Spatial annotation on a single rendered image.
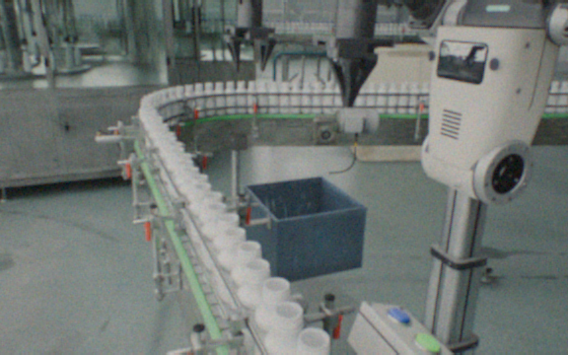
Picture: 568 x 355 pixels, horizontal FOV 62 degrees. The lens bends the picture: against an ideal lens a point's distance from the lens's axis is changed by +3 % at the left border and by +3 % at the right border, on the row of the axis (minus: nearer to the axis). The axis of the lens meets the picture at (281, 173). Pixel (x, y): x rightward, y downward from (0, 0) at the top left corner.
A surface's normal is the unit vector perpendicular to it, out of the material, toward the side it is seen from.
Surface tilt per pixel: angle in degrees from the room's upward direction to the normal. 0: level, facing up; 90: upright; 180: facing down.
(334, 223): 90
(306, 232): 90
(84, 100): 90
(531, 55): 90
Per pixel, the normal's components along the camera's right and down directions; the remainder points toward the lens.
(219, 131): 0.51, 0.29
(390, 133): 0.07, 0.33
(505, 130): 0.37, 0.48
